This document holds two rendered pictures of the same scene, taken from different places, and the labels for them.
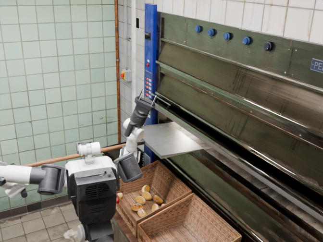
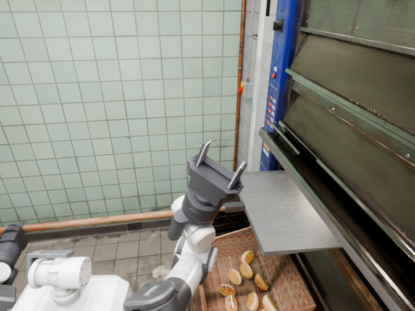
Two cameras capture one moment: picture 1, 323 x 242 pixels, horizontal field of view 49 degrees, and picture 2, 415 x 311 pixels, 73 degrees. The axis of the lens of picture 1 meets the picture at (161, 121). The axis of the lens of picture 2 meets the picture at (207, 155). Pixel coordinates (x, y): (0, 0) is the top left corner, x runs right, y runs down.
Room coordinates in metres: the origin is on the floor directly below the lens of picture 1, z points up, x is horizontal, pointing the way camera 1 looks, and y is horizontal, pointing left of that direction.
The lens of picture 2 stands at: (1.46, -0.06, 2.01)
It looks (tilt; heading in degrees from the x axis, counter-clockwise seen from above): 29 degrees down; 20
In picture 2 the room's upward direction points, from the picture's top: straight up
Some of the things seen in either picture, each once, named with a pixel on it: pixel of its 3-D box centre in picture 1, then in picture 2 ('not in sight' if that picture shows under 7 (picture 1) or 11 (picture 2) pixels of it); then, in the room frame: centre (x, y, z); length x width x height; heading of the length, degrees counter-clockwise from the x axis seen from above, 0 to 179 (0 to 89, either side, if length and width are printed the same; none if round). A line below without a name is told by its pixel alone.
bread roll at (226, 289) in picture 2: (137, 206); (226, 289); (2.42, 0.18, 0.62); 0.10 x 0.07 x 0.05; 88
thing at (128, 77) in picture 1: (126, 75); (247, 89); (3.37, 0.35, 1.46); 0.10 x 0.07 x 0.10; 29
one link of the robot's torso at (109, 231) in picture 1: (97, 230); not in sight; (1.65, 0.35, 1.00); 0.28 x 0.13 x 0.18; 29
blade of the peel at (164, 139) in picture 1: (165, 137); (282, 202); (2.53, -0.03, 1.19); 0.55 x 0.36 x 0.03; 29
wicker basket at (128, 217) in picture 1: (148, 195); (244, 278); (2.44, 0.09, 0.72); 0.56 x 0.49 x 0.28; 29
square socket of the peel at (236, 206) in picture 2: (138, 142); (234, 207); (2.42, 0.17, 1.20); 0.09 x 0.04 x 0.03; 119
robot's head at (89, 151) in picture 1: (90, 151); (63, 276); (1.74, 0.38, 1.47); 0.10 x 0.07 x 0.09; 111
